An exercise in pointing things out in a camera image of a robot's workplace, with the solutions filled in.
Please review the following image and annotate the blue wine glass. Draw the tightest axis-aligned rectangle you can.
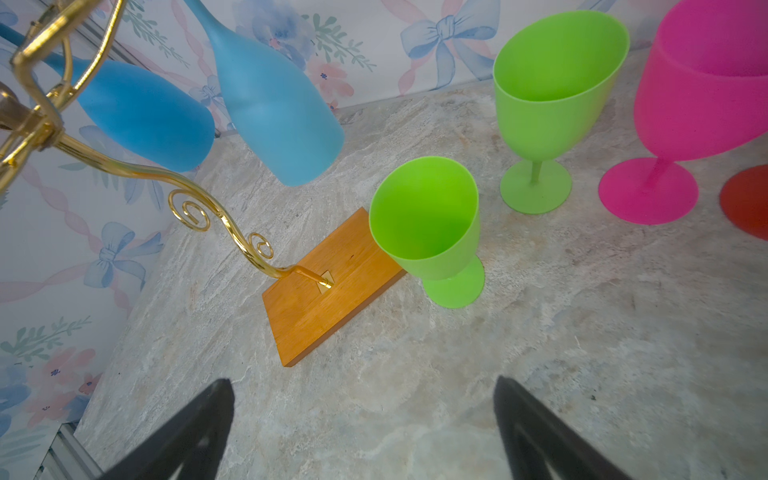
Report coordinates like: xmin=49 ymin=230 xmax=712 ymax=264
xmin=0 ymin=20 xmax=217 ymax=174
xmin=186 ymin=1 xmax=344 ymax=187

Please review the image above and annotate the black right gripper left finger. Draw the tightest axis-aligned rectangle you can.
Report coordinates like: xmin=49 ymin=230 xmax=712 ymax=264
xmin=102 ymin=378 xmax=235 ymax=479

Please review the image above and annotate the red wine glass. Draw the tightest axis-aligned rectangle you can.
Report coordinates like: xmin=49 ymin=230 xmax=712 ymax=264
xmin=719 ymin=165 xmax=768 ymax=240

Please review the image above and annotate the green wine glass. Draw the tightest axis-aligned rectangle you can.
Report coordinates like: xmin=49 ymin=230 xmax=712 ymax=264
xmin=369 ymin=156 xmax=485 ymax=309
xmin=493 ymin=10 xmax=630 ymax=214

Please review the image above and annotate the aluminium corner post left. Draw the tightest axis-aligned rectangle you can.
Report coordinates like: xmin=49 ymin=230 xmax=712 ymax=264
xmin=26 ymin=1 xmax=160 ymax=85

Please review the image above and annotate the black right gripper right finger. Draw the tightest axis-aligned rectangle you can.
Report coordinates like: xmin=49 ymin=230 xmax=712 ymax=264
xmin=493 ymin=376 xmax=630 ymax=480

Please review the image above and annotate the gold wire rack wooden base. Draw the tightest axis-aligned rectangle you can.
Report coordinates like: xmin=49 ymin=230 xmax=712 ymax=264
xmin=0 ymin=0 xmax=408 ymax=368

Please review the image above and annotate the pink wine glass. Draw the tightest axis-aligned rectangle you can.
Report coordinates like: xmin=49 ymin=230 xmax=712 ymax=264
xmin=599 ymin=0 xmax=767 ymax=225

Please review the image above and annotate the blue wine glass right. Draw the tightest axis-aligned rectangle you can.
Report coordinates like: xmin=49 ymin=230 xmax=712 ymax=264
xmin=186 ymin=1 xmax=344 ymax=187

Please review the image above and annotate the blue wine glass left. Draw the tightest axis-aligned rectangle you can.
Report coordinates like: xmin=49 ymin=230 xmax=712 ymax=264
xmin=0 ymin=20 xmax=217 ymax=174

